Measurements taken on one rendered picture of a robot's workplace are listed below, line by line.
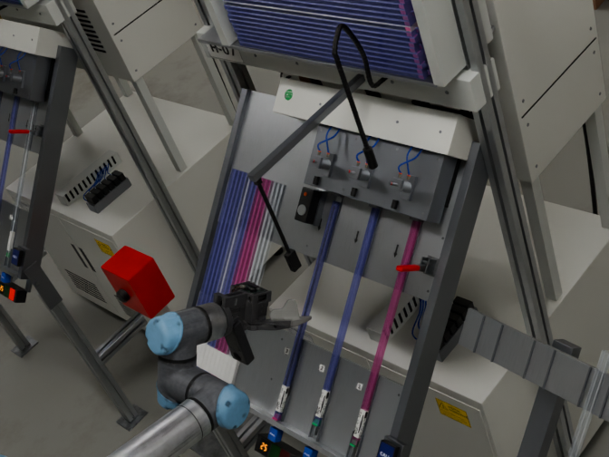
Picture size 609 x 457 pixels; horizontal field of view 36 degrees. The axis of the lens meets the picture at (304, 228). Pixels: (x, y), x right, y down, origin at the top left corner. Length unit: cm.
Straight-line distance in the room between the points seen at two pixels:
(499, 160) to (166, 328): 71
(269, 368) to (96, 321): 178
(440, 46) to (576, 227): 96
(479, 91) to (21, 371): 256
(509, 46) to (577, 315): 81
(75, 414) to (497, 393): 181
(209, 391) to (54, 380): 201
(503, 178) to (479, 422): 62
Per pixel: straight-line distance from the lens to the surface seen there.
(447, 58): 170
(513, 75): 191
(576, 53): 211
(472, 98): 174
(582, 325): 247
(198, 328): 183
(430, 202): 184
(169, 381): 184
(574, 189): 359
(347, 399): 202
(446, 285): 189
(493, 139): 182
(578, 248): 245
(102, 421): 346
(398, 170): 184
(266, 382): 217
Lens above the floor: 229
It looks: 37 degrees down
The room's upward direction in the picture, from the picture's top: 23 degrees counter-clockwise
